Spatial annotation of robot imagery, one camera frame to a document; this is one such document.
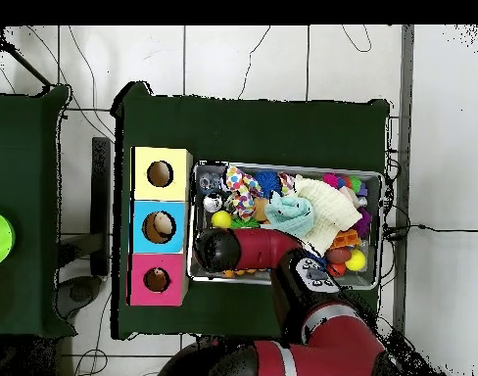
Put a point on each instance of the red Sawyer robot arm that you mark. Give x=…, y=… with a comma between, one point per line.
x=262, y=248

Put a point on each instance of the clear plastic bottle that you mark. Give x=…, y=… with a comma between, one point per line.
x=207, y=181

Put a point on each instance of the white polka dot cloth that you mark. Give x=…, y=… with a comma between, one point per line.
x=241, y=192

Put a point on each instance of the light teal cloth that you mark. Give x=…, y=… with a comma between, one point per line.
x=292, y=213

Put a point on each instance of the yellow tennis ball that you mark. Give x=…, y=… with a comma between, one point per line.
x=221, y=219

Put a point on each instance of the black tripod pole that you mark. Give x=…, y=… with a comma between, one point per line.
x=27, y=65

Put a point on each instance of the grey round stand base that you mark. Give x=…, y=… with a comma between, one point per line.
x=80, y=293

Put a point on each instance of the yellow smooth ball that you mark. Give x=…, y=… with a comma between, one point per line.
x=355, y=260

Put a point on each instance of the wooden box with three holes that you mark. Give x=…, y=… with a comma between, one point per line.
x=176, y=188

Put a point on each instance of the beige round toy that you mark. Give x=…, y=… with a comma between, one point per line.
x=162, y=224

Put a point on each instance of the cream knitted cloth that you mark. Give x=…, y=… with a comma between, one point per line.
x=333, y=211

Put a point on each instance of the blue spiky rubber ball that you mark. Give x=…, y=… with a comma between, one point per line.
x=267, y=181

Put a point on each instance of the brown toy football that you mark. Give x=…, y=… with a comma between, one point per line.
x=338, y=254

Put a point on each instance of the grey metal rail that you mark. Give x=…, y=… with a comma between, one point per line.
x=405, y=117

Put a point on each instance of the dark green side table cloth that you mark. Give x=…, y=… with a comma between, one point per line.
x=23, y=156

